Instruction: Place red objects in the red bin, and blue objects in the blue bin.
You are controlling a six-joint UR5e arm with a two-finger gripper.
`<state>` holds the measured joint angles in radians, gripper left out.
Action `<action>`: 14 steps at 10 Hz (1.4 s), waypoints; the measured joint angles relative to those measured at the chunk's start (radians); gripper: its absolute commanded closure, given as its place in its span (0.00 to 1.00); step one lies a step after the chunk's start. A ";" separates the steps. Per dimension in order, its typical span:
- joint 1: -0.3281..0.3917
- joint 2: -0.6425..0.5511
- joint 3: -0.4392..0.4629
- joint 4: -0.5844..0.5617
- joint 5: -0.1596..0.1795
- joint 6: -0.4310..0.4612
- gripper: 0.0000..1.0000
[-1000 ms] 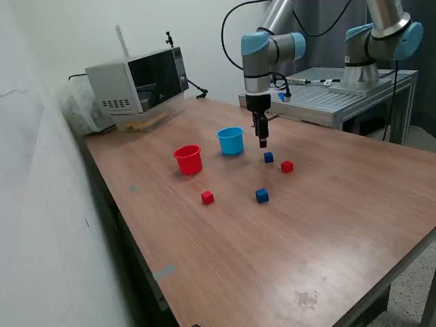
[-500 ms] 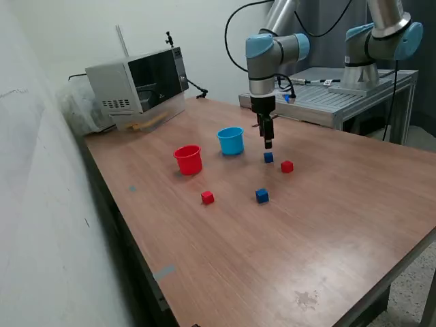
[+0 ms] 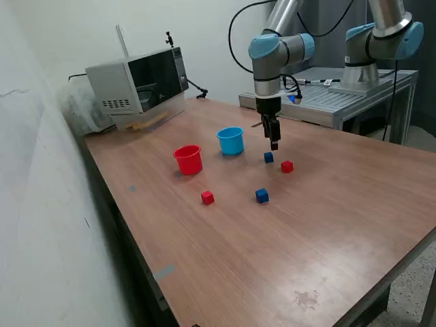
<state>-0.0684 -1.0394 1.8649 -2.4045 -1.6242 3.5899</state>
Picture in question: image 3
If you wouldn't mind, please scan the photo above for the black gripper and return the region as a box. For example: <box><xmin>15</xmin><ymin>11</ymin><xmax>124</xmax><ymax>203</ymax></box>
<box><xmin>255</xmin><ymin>96</ymin><xmax>282</xmax><ymax>151</ymax></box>

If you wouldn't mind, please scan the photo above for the aluminium robot base table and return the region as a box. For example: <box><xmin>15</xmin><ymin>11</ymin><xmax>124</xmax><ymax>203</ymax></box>
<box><xmin>238</xmin><ymin>66</ymin><xmax>419</xmax><ymax>146</ymax></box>

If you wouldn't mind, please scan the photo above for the blue plastic cup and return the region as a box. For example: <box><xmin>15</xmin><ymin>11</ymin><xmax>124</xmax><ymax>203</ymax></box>
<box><xmin>216</xmin><ymin>126</ymin><xmax>245</xmax><ymax>157</ymax></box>

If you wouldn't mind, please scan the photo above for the red plastic cup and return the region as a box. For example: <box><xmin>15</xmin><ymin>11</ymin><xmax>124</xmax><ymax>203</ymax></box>
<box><xmin>172</xmin><ymin>144</ymin><xmax>204</xmax><ymax>176</ymax></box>

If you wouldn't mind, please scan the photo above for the clear box with wooden sticks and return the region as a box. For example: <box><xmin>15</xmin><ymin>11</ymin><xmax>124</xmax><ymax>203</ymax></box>
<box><xmin>109</xmin><ymin>97</ymin><xmax>187</xmax><ymax>133</ymax></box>

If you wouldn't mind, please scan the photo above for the silver microwave oven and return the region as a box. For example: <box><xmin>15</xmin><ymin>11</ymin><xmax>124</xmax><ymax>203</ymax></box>
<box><xmin>84</xmin><ymin>46</ymin><xmax>190</xmax><ymax>116</ymax></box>

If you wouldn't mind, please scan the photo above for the white thin rod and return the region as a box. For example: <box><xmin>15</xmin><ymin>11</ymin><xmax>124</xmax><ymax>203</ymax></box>
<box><xmin>114</xmin><ymin>24</ymin><xmax>131</xmax><ymax>59</ymax></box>

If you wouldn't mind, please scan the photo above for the grey plastic bag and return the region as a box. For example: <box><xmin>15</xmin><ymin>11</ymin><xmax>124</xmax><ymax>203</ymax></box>
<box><xmin>59</xmin><ymin>80</ymin><xmax>116</xmax><ymax>137</ymax></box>

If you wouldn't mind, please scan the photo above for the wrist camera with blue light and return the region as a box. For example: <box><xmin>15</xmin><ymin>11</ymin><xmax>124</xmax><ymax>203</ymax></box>
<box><xmin>281</xmin><ymin>75</ymin><xmax>305</xmax><ymax>105</ymax></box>

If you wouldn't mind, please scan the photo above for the cable with white label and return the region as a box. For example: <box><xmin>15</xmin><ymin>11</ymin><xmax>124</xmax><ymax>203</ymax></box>
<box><xmin>295</xmin><ymin>77</ymin><xmax>341</xmax><ymax>87</ymax></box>

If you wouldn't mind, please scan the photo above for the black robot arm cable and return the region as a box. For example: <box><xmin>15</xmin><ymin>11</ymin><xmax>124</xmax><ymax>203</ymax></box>
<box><xmin>228</xmin><ymin>0</ymin><xmax>356</xmax><ymax>74</ymax></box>

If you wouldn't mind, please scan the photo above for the black hanging cable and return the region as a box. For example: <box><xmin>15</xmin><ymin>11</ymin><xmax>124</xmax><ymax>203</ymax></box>
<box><xmin>380</xmin><ymin>59</ymin><xmax>400</xmax><ymax>141</ymax></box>

